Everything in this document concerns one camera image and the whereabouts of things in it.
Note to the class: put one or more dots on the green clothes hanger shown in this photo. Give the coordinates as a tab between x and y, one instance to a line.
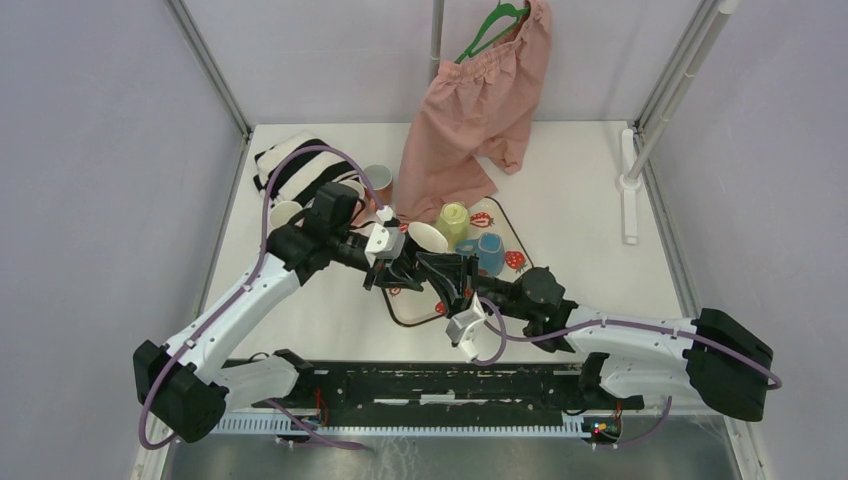
499	22

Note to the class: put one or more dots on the floral salmon mug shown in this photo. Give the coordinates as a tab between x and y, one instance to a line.
381	179

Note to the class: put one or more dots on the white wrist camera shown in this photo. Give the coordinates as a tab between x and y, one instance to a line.
463	328
386	240

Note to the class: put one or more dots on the plain pink tall mug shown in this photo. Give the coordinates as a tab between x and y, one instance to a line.
353	187

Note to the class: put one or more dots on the black faceted mug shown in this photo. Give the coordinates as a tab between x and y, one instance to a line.
426	238

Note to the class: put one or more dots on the pale pink faceted mug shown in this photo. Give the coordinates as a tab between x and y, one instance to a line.
282	212

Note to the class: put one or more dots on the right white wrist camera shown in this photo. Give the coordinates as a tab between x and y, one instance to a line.
463	328

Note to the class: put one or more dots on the pink shorts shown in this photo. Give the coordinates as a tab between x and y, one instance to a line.
481	107

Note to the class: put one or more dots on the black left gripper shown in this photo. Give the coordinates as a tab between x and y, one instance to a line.
398	273

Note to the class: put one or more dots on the bright blue mug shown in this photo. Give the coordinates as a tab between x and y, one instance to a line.
488	248

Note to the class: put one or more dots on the green faceted mug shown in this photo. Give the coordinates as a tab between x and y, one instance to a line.
453	223

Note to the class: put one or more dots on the black white striped towel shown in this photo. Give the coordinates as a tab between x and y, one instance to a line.
302	176

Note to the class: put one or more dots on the white cable duct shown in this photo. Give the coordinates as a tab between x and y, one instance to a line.
273	422

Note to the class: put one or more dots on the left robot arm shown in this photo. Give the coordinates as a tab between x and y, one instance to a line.
186	383

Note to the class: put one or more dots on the centre metal pole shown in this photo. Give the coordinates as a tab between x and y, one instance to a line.
437	19

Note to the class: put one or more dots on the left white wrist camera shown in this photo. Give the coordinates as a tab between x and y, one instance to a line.
386	240

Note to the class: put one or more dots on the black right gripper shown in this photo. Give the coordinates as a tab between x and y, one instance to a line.
456	278

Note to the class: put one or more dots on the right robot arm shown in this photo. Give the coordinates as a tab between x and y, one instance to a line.
711	358

